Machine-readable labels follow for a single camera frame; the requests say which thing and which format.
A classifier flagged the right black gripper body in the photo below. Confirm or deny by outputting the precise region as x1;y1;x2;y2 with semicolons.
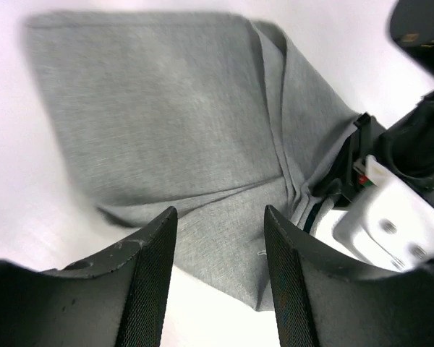
312;91;434;210

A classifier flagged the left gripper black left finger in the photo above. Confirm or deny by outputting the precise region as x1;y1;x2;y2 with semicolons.
0;207;178;347

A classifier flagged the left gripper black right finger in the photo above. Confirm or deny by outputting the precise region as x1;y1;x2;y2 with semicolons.
264;205;434;347

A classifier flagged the grey cloth napkin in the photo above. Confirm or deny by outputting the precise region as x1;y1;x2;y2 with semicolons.
24;12;357;311

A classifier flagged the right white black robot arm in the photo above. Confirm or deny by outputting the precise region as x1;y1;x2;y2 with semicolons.
311;1;434;209

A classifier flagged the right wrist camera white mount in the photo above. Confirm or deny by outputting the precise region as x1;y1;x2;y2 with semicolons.
332;155;434;272

